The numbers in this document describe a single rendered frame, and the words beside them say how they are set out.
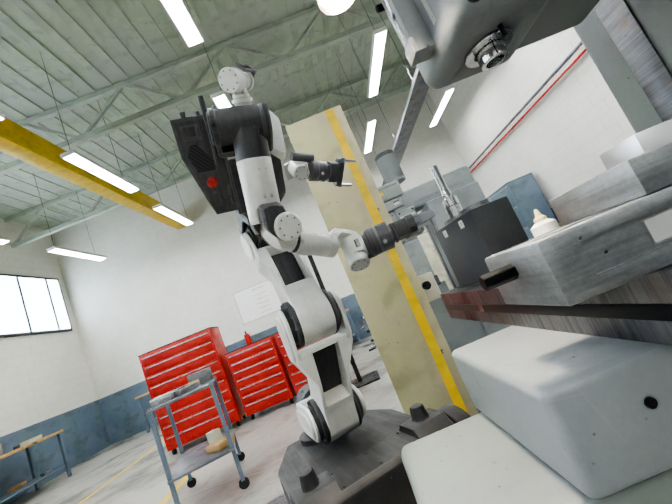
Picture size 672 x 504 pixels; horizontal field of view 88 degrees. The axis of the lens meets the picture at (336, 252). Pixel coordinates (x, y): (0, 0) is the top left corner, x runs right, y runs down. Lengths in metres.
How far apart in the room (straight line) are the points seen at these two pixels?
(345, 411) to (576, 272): 0.91
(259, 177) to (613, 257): 0.73
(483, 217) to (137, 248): 10.79
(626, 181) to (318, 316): 0.77
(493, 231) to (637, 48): 0.47
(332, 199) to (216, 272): 8.09
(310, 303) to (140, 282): 10.26
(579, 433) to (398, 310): 1.89
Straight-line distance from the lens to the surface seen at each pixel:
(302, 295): 1.04
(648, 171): 0.47
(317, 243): 0.98
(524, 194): 8.04
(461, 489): 0.59
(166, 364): 5.77
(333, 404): 1.15
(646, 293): 0.48
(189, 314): 10.49
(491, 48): 0.74
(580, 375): 0.48
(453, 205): 1.12
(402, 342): 2.32
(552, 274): 0.40
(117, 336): 11.47
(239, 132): 0.93
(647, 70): 1.05
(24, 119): 8.65
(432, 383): 2.40
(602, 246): 0.43
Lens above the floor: 0.99
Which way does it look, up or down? 9 degrees up
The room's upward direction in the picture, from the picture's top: 23 degrees counter-clockwise
